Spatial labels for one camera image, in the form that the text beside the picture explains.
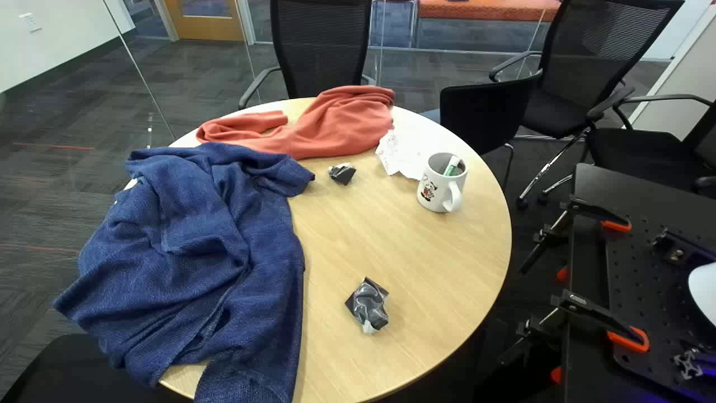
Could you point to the white printed mug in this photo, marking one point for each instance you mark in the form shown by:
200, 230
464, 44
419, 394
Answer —
434, 186

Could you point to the small black binder clip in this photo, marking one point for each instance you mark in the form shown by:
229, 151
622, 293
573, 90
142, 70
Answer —
342, 175

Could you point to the white paper doily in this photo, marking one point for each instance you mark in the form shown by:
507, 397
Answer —
404, 149

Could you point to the orange sweater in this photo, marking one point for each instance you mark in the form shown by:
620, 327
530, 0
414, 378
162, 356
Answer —
337, 123

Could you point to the black mesh office chair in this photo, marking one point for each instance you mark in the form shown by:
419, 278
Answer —
596, 51
321, 44

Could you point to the blue sweater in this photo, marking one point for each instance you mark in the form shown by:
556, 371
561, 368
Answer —
187, 254

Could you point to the orange bench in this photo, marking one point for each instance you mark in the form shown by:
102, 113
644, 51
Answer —
484, 9

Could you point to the wooden door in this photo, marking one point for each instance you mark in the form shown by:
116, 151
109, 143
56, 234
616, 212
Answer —
202, 27

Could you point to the black robot cart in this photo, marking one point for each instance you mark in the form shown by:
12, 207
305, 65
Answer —
596, 193

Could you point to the black perforated breadboard plate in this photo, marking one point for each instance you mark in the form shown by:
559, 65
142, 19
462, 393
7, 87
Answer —
650, 283

